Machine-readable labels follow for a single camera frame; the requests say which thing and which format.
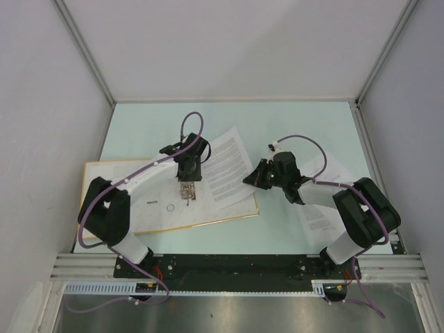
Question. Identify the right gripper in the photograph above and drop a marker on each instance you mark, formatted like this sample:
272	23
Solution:
256	177

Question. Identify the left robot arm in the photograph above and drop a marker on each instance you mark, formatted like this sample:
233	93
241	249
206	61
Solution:
106	208

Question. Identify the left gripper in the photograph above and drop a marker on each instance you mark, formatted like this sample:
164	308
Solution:
194	177

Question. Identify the printed paper stack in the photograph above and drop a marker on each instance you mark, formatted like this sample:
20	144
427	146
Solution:
323	225

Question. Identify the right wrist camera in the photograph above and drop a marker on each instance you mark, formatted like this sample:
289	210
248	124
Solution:
274	147

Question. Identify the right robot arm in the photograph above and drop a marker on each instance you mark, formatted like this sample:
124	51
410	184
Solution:
367	215

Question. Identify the metal lever arch mechanism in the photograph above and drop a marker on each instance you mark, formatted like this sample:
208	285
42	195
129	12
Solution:
187	192

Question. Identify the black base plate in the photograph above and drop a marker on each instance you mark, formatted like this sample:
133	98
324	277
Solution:
246	273

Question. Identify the printed paper sheet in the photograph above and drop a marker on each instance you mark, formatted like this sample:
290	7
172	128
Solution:
226	169

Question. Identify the yellow ring binder folder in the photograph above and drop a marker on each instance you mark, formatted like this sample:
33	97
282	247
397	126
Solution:
162	209

